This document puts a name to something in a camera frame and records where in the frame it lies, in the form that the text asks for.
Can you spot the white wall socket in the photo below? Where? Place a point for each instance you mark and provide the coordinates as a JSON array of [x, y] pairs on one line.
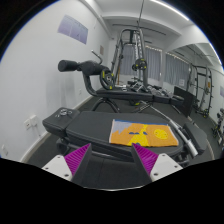
[[30, 122]]

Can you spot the orange yellow blue printed towel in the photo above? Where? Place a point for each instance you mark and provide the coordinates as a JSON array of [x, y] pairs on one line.
[[146, 135]]

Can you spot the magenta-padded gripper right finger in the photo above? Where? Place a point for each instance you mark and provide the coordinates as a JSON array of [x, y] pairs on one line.
[[146, 158]]

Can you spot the black box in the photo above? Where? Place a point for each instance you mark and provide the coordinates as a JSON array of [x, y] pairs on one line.
[[183, 100]]

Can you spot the black padded weight bench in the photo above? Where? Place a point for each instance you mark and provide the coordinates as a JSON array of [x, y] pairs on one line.
[[90, 128]]

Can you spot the large purple wall poster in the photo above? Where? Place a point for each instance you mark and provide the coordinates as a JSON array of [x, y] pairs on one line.
[[73, 29]]

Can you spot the small brown wall sign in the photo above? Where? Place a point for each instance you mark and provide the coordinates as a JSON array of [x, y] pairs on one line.
[[101, 50]]

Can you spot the small purple wall poster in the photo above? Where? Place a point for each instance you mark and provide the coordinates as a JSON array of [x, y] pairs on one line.
[[222, 91]]

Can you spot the black bench with roller pads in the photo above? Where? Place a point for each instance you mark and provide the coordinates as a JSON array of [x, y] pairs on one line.
[[126, 94]]

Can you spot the black weight plate on machine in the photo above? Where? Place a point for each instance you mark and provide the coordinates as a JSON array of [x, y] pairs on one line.
[[139, 64]]

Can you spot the wide grey curtain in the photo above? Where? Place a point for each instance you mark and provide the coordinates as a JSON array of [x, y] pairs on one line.
[[153, 63]]

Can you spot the narrow grey curtain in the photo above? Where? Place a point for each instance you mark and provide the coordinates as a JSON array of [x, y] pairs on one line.
[[176, 70]]

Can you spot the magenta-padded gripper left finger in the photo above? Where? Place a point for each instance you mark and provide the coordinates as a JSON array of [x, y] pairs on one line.
[[77, 159]]

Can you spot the black squat rack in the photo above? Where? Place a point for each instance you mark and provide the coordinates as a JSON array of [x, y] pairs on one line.
[[208, 86]]

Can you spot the grey dumbbells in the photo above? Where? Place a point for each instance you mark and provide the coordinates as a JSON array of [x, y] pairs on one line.
[[150, 87]]

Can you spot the black weight plate yellow marks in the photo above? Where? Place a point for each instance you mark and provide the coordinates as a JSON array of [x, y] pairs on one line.
[[106, 80]]

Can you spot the black exercise machine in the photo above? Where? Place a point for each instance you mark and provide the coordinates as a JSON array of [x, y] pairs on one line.
[[218, 128]]

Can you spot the silver barbell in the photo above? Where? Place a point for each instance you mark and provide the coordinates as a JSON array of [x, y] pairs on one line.
[[186, 141]]

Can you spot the ceiling light strip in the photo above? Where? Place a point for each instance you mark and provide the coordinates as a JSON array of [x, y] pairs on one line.
[[170, 8]]

